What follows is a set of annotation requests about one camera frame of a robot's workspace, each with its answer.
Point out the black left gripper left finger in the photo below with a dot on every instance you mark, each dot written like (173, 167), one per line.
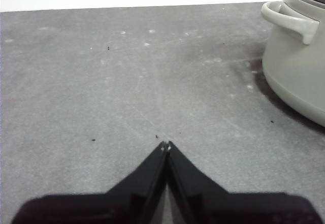
(122, 203)

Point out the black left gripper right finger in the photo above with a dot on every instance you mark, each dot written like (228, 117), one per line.
(223, 206)

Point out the sage green electric pot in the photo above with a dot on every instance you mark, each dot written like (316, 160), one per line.
(297, 76)

